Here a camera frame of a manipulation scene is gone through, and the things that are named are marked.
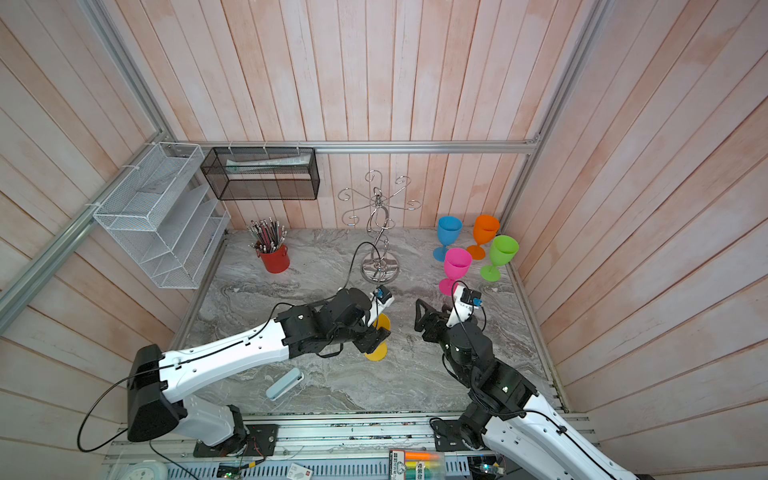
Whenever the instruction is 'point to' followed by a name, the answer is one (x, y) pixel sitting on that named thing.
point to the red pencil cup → (276, 261)
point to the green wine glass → (503, 249)
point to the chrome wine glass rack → (378, 268)
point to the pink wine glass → (456, 265)
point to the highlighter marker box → (416, 465)
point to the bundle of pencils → (268, 234)
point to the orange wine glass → (485, 229)
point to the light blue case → (285, 383)
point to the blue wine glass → (448, 230)
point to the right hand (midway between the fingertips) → (427, 304)
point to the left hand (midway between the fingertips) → (378, 331)
